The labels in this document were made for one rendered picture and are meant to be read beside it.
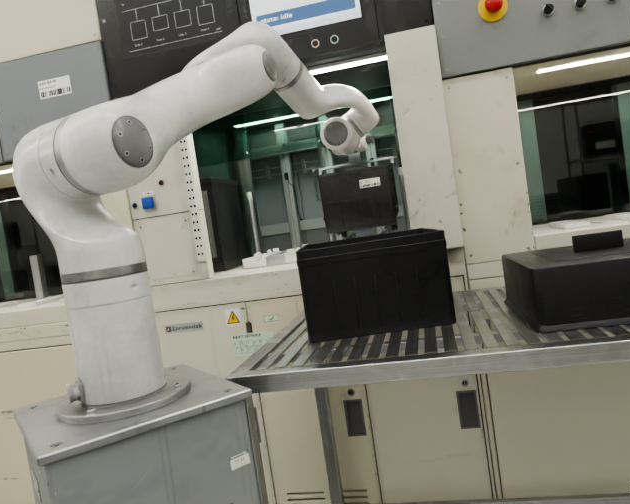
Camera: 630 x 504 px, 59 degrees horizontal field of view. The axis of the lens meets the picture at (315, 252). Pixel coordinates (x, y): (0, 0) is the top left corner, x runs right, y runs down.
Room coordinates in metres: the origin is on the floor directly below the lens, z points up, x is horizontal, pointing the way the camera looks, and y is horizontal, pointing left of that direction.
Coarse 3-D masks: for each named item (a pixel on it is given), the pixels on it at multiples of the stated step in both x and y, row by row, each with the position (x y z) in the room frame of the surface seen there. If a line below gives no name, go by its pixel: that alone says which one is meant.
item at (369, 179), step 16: (352, 160) 1.73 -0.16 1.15; (368, 160) 1.72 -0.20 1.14; (320, 176) 1.66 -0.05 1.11; (336, 176) 1.66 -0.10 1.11; (352, 176) 1.65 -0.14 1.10; (368, 176) 1.64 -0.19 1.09; (384, 176) 1.63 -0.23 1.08; (320, 192) 1.67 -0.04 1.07; (336, 192) 1.66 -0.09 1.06; (352, 192) 1.65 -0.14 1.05; (368, 192) 1.64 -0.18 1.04; (384, 192) 1.63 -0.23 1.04; (336, 208) 1.66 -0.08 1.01; (352, 208) 1.65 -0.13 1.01; (368, 208) 1.65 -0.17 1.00; (384, 208) 1.64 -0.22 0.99; (336, 224) 1.67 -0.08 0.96; (352, 224) 1.66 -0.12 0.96; (368, 224) 1.65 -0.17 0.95; (384, 224) 1.64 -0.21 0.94
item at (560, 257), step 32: (512, 256) 1.06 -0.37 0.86; (544, 256) 0.98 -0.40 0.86; (576, 256) 0.92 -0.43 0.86; (608, 256) 0.87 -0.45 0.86; (512, 288) 1.04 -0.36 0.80; (544, 288) 0.85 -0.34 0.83; (576, 288) 0.84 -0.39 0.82; (608, 288) 0.83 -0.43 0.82; (544, 320) 0.85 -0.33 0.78; (576, 320) 0.84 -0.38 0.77; (608, 320) 0.83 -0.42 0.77
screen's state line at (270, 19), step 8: (328, 0) 1.43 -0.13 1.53; (336, 0) 1.43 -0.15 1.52; (344, 0) 1.43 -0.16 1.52; (352, 0) 1.42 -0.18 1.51; (296, 8) 1.45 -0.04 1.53; (304, 8) 1.45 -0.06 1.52; (312, 8) 1.44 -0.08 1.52; (320, 8) 1.44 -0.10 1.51; (328, 8) 1.44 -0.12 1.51; (336, 8) 1.43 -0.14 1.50; (344, 8) 1.43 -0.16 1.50; (256, 16) 1.47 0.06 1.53; (264, 16) 1.47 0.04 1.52; (272, 16) 1.46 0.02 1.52; (280, 16) 1.46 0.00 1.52; (288, 16) 1.46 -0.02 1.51; (296, 16) 1.45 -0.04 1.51; (304, 16) 1.45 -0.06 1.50; (312, 16) 1.44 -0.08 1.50; (272, 24) 1.46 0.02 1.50; (280, 24) 1.46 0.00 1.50
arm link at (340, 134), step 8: (328, 120) 1.44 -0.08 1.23; (336, 120) 1.43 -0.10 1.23; (344, 120) 1.43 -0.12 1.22; (328, 128) 1.43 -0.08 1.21; (336, 128) 1.43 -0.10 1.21; (344, 128) 1.42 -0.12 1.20; (352, 128) 1.44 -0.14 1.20; (328, 136) 1.43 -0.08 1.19; (336, 136) 1.43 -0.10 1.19; (344, 136) 1.42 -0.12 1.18; (352, 136) 1.43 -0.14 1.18; (360, 136) 1.47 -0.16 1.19; (328, 144) 1.43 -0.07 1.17; (336, 144) 1.43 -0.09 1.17; (344, 144) 1.43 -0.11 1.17; (352, 144) 1.47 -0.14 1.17; (336, 152) 1.52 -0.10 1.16; (344, 152) 1.51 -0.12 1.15
